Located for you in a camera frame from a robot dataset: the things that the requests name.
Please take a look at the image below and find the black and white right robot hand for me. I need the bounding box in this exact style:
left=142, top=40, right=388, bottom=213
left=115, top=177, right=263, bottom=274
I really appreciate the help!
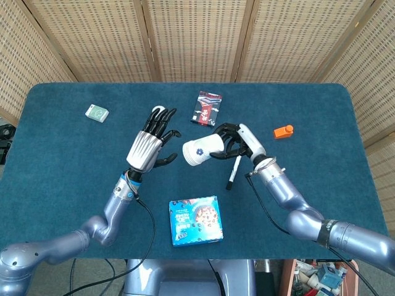
left=209, top=123, right=267, bottom=165

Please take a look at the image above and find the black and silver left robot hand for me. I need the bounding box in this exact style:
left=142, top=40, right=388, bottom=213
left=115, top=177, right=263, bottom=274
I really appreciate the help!
left=125, top=107, right=183, bottom=173

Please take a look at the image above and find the white paper cup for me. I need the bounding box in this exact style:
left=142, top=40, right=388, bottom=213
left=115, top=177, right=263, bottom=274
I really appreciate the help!
left=181, top=142, right=193, bottom=168
left=183, top=141, right=196, bottom=167
left=183, top=141, right=194, bottom=168
left=185, top=140, right=197, bottom=167

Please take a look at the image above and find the white paper cup flower print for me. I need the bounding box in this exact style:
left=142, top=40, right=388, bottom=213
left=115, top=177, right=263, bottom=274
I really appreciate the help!
left=186, top=133, right=225, bottom=166

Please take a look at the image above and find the orange plastic block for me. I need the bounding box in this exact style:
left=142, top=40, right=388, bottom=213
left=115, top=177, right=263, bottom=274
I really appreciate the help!
left=273, top=124, right=294, bottom=140

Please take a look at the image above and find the white marker black cap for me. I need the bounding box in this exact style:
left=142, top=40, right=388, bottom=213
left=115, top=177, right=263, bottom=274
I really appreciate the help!
left=225, top=155, right=243, bottom=191

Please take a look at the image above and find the black and red box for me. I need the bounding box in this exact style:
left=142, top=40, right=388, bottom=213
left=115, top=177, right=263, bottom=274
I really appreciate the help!
left=190, top=90, right=223, bottom=128

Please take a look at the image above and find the green and white tissue pack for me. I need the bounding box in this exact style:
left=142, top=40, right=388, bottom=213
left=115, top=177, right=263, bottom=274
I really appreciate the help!
left=85, top=104, right=110, bottom=124

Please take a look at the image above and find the blue table cloth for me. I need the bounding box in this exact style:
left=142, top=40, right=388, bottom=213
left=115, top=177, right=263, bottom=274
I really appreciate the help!
left=1, top=82, right=389, bottom=261

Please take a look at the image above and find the blue cookie box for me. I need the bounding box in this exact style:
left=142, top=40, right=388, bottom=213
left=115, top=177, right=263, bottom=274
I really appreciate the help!
left=168, top=195, right=225, bottom=248

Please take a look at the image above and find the woven folding screen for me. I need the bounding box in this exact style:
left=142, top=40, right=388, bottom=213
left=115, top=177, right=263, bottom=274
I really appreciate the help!
left=0, top=0, right=395, bottom=229

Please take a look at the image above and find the silver blue robot torso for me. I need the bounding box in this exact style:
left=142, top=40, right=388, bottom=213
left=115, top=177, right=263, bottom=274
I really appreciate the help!
left=122, top=258, right=257, bottom=296

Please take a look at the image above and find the black equipment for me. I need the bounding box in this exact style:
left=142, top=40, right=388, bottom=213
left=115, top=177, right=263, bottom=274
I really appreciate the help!
left=0, top=122, right=17, bottom=165

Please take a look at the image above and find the pink storage bin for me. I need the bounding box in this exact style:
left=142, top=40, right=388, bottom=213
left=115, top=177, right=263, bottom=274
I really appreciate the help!
left=280, top=258, right=360, bottom=296

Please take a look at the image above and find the clear plastic bottle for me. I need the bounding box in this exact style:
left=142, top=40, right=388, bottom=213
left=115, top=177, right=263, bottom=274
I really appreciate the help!
left=291, top=267, right=306, bottom=296

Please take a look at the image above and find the teal small carton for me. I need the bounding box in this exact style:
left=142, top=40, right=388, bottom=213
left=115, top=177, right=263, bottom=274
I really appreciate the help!
left=318, top=264, right=341, bottom=288

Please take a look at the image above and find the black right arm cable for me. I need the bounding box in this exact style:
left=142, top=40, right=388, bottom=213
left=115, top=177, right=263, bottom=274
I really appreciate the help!
left=244, top=171, right=379, bottom=296

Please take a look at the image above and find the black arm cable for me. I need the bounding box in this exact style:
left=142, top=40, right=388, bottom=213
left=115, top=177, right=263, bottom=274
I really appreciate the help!
left=244, top=171, right=379, bottom=296
left=63, top=193, right=156, bottom=296

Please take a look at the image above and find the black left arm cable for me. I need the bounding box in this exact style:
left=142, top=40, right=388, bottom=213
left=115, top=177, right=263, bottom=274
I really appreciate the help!
left=63, top=193, right=156, bottom=296

